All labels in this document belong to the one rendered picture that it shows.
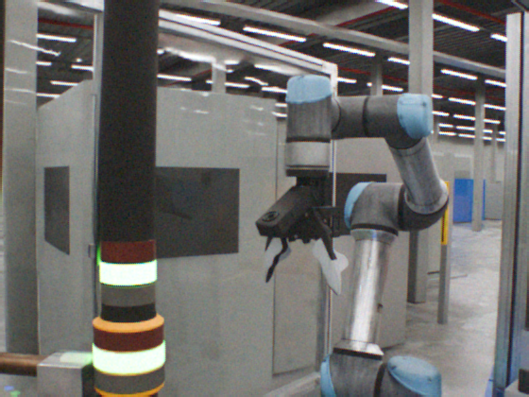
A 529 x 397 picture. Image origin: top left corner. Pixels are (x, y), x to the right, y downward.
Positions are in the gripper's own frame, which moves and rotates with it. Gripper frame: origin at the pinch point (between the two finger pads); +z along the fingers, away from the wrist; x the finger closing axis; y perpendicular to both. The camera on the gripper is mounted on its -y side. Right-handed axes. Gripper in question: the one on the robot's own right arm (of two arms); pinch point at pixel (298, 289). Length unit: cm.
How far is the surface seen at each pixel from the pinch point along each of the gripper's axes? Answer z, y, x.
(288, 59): -54, 53, 45
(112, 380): -7, -52, -26
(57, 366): -7, -54, -22
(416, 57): -186, 591, 250
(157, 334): -9, -50, -27
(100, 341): -9, -53, -25
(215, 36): -54, 24, 45
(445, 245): 55, 513, 173
